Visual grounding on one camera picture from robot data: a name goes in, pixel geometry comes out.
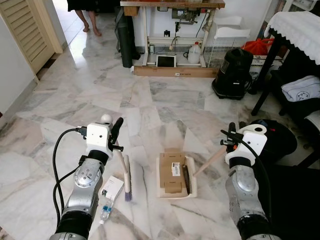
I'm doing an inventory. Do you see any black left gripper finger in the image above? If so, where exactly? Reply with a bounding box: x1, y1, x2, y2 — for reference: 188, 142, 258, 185
110, 117, 124, 146

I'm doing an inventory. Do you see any beige dustpan with wooden handle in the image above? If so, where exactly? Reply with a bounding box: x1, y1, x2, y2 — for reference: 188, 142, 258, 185
157, 147, 229, 200

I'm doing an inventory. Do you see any hand broom with wooden handle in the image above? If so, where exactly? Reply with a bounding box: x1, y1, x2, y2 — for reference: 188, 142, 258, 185
115, 150, 135, 203

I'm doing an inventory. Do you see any small white carton box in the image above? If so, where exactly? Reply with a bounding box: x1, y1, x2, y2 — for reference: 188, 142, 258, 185
100, 175, 125, 202

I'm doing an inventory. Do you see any black vacuum cleaner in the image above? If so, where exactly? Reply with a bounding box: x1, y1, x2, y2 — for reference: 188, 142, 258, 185
212, 47, 254, 100

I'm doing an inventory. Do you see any brown cardboard box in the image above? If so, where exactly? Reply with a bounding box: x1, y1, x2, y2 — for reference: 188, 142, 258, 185
159, 147, 188, 195

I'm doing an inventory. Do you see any clear plastic bottle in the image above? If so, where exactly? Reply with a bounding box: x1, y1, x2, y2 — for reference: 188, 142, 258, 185
98, 197, 113, 224

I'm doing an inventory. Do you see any white blue pillow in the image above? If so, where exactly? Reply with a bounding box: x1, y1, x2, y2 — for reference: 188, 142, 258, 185
281, 76, 320, 103

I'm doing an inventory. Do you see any silver grey packet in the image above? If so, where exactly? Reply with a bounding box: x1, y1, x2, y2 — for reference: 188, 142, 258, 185
305, 111, 320, 132

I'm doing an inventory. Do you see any long wooden plank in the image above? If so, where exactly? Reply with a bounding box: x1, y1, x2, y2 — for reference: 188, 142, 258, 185
132, 65, 220, 79

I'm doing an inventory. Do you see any white framed tablet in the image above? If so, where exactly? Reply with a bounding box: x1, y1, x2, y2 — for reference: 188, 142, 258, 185
155, 54, 177, 68

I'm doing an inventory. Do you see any white plastic jug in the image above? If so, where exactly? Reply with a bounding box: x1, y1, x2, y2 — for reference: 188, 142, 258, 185
187, 41, 203, 65

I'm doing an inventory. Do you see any red plastic bag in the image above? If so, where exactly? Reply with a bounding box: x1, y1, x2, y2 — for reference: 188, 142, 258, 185
243, 38, 275, 56

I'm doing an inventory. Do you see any white plastic tray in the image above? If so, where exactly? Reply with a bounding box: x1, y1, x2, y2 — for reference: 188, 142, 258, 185
214, 16, 244, 28
214, 27, 251, 41

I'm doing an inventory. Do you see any barefoot person in black skirt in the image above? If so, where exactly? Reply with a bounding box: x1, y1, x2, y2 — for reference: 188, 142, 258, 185
67, 0, 121, 37

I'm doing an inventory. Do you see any table with white lace cloth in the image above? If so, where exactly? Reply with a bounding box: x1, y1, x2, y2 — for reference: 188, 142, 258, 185
251, 11, 320, 117

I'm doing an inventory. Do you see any light wooden louvered door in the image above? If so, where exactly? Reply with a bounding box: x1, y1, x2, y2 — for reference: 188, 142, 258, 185
0, 0, 64, 76

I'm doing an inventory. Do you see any sewing machine table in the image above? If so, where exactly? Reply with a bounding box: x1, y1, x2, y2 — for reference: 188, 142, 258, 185
120, 0, 226, 68

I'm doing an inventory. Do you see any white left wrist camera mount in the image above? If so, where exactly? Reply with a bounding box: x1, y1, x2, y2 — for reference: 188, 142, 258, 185
86, 113, 114, 154

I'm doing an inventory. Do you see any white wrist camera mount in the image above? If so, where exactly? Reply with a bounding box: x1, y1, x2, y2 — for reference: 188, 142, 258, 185
86, 113, 114, 154
225, 124, 268, 167

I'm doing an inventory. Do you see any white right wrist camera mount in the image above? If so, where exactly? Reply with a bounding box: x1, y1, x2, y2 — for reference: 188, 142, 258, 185
225, 124, 268, 167

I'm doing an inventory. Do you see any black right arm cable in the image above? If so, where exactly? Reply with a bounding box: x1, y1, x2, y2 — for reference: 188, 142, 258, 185
221, 131, 273, 222

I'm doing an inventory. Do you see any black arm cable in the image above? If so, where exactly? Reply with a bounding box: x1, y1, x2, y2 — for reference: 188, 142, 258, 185
221, 131, 273, 222
52, 127, 91, 226

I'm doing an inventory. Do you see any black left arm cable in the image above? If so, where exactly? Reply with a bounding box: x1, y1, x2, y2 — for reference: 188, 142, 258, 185
52, 127, 91, 226

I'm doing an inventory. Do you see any white wire rack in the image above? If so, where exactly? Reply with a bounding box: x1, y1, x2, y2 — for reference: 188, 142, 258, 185
206, 36, 251, 68

